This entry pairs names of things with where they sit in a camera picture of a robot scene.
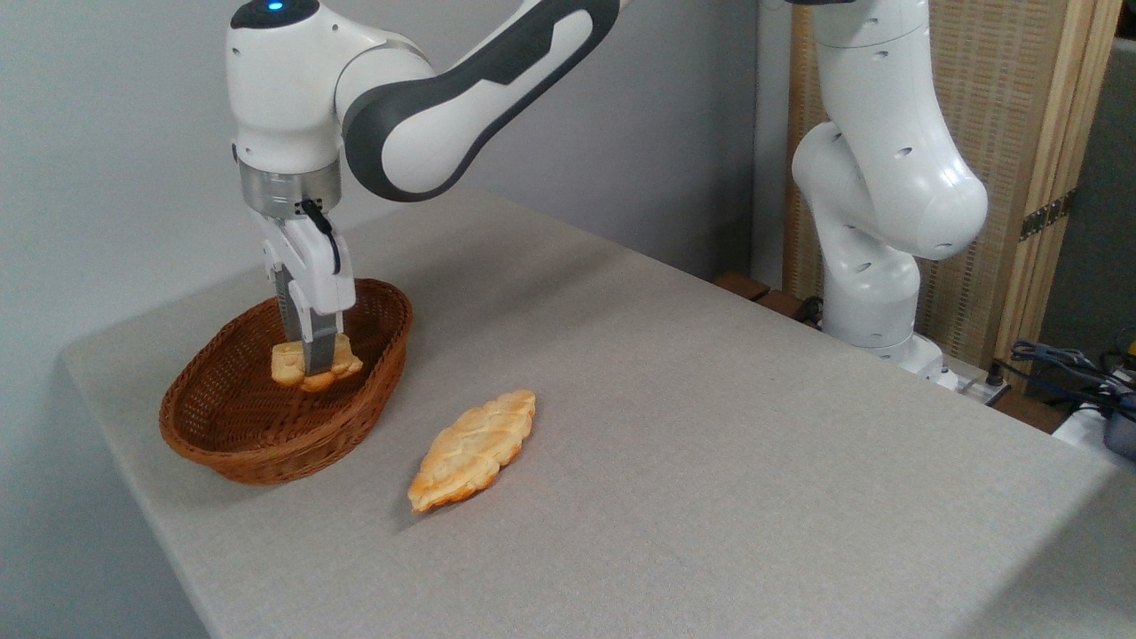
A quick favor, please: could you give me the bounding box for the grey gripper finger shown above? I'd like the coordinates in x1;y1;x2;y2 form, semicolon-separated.
272;264;299;345
302;332;340;379

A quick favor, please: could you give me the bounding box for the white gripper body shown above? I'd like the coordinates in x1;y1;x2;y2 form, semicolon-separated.
258;211;358;342

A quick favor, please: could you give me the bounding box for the round flaky bread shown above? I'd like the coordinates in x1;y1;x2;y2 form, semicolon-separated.
269;332;365;394

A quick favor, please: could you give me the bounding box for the brown wicker basket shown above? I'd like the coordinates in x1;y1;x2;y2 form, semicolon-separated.
159;278;414;486

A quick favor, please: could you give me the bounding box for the long oval flaky bread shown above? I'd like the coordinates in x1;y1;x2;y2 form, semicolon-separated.
406;389;538;515

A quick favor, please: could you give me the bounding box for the brown wooden block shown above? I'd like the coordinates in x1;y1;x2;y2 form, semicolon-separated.
714;272;771;303
754;290;807;320

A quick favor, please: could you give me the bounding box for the white power strip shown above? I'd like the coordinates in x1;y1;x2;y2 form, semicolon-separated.
941;371;1011;407

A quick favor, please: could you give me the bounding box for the wooden rattan folding screen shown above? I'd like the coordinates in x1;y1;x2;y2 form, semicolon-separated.
783;0;1124;393

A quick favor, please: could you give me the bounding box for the metal screen hinge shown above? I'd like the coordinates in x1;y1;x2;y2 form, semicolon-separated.
1019;189;1077;242

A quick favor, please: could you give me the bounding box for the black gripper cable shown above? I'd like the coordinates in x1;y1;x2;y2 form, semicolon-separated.
300;198;343;274

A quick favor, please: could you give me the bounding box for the blue and black cable bundle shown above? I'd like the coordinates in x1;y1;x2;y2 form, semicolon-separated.
994;337;1136;420

